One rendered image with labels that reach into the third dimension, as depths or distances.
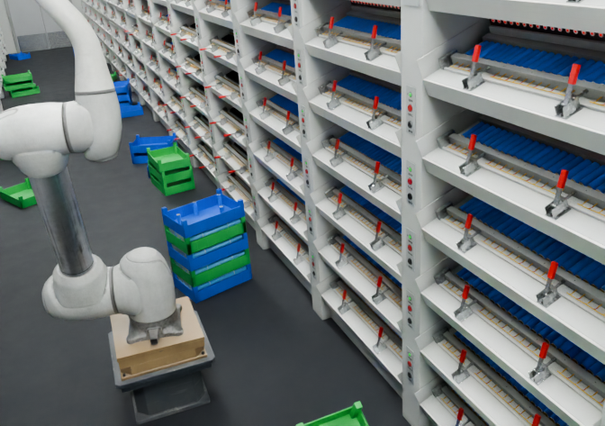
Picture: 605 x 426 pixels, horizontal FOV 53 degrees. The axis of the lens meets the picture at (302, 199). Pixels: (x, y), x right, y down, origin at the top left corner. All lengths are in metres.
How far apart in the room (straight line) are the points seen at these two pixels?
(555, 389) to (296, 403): 0.99
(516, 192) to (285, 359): 1.28
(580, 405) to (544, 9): 0.79
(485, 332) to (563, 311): 0.30
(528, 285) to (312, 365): 1.12
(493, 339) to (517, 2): 0.78
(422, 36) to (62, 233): 1.11
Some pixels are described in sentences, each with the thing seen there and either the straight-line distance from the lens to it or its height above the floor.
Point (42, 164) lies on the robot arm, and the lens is 1.69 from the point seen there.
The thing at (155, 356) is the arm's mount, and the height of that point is 0.26.
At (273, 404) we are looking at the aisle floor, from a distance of 2.18.
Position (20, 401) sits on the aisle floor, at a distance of 2.49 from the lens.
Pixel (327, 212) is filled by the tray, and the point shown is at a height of 0.52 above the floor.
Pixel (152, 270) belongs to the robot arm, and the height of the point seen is 0.52.
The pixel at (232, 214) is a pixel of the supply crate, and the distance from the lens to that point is 2.68.
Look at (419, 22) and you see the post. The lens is 1.49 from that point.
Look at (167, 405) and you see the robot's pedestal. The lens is 2.21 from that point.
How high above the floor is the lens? 1.45
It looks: 23 degrees down
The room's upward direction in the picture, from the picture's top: 4 degrees counter-clockwise
